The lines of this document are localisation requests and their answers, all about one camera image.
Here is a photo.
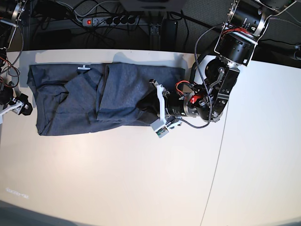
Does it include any white power strip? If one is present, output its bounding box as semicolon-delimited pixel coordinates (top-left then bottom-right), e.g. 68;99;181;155
81;15;140;27

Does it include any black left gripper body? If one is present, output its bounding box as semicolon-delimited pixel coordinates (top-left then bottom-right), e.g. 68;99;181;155
165;91;198;118

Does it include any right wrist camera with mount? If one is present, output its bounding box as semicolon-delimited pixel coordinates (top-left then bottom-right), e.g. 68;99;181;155
0;98;24;125

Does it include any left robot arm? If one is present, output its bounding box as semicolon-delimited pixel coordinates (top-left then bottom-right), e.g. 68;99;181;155
137;0;296;123

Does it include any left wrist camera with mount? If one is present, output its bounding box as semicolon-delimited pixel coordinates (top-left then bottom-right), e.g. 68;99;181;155
149;79;182;138

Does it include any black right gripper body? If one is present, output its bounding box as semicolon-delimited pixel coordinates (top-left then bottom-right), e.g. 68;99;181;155
0;87;14;110

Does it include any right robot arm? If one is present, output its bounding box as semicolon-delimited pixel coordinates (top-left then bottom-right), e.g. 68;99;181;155
0;0;33;116

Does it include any aluminium frame post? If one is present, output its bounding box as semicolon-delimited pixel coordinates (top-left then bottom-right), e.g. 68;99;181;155
148;11;162;51

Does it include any blue grey T-shirt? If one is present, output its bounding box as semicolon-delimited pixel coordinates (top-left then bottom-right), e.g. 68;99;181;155
27;63;185;136

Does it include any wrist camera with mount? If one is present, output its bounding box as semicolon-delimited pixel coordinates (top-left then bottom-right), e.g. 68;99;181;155
0;98;24;125
149;79;182;138

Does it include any black power adapter brick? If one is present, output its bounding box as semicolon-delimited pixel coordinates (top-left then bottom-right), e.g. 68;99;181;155
160;19;178;52

